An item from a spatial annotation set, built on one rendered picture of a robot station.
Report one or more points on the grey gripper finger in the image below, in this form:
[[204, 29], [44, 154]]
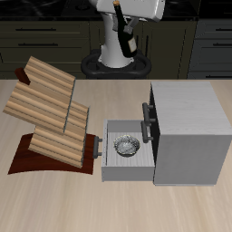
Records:
[[115, 26], [130, 27]]

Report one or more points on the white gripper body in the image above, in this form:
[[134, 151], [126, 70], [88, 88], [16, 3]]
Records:
[[142, 7]]

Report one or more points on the dark wine bottle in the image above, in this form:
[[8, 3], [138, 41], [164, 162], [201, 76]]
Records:
[[128, 43]]

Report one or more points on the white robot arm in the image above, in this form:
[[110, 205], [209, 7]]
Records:
[[110, 45]]

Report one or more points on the wooden wine rack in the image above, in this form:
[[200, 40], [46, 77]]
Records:
[[45, 111]]

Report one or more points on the dark kitchen cupboards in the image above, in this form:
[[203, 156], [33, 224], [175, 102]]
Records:
[[45, 39]]

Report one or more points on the small fluted grey bowl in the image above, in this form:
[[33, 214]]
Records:
[[127, 146]]

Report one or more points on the white cabinet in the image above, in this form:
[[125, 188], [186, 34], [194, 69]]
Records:
[[190, 133]]

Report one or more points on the white cabinet drawer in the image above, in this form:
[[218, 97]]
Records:
[[127, 173]]

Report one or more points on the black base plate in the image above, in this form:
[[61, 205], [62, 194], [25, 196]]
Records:
[[90, 67]]

